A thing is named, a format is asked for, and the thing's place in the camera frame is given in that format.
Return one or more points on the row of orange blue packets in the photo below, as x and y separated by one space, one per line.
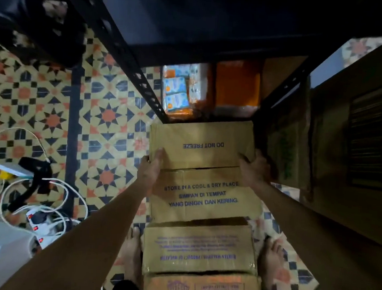
179 89

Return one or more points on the black handheld clamp tool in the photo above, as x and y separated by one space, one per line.
40 171

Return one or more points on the person's right foot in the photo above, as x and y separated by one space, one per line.
273 262

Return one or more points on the black plastic stool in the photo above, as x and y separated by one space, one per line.
51 33

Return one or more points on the orange carton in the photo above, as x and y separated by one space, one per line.
238 84

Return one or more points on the white power strip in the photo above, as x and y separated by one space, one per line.
46 227

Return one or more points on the brown cardboard box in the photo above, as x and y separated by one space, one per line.
199 249

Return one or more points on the person's right forearm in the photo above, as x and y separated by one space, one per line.
328 246

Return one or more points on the person's left forearm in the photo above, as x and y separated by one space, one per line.
78 240

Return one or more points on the printed cardboard box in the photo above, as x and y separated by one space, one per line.
204 144

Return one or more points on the person's left hand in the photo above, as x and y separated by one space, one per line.
151 170

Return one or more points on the black metal shelf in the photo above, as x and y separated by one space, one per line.
220 26

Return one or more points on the person's right hand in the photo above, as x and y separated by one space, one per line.
255 169

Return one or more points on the white power adapter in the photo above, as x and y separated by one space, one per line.
14 169

